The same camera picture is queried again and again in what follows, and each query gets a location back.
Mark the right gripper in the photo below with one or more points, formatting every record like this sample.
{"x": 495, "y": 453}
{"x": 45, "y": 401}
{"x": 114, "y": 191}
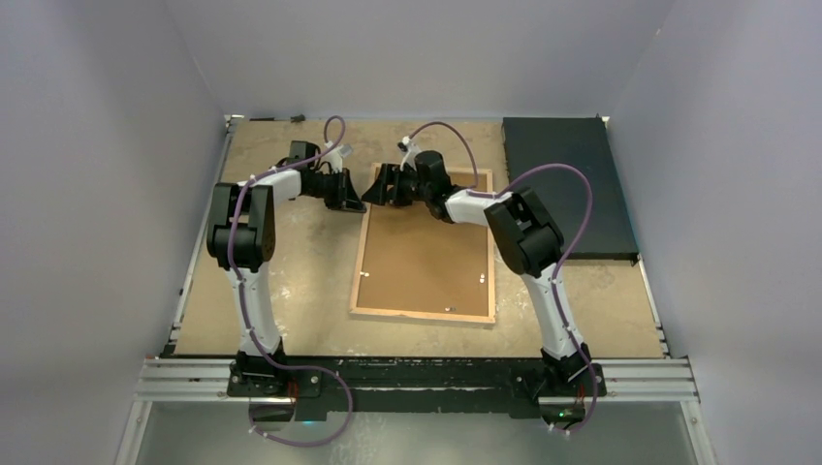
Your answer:
{"x": 389, "y": 175}

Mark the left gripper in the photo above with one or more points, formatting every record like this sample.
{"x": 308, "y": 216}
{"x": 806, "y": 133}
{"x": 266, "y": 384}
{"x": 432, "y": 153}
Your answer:
{"x": 345, "y": 198}

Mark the picture frame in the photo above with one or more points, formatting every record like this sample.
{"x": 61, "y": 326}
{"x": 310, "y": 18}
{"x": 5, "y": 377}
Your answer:
{"x": 424, "y": 316}

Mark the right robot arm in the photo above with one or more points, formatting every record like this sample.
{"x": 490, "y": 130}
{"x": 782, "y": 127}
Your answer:
{"x": 525, "y": 234}

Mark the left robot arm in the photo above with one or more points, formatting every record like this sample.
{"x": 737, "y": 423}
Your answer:
{"x": 241, "y": 236}

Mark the black foam mat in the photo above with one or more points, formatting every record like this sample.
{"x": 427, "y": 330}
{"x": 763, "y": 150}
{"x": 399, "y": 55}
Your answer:
{"x": 580, "y": 142}

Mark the black mounting plate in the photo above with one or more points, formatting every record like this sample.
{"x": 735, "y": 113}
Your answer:
{"x": 314, "y": 386}

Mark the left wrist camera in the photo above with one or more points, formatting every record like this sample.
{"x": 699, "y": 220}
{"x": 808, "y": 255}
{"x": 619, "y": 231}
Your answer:
{"x": 335, "y": 157}

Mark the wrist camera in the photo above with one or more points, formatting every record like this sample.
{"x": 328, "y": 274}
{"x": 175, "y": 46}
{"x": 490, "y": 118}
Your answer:
{"x": 335, "y": 157}
{"x": 410, "y": 150}

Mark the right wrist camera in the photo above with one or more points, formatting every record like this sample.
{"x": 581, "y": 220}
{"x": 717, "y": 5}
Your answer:
{"x": 410, "y": 150}

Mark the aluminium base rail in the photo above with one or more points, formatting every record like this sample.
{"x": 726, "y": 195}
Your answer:
{"x": 626, "y": 380}

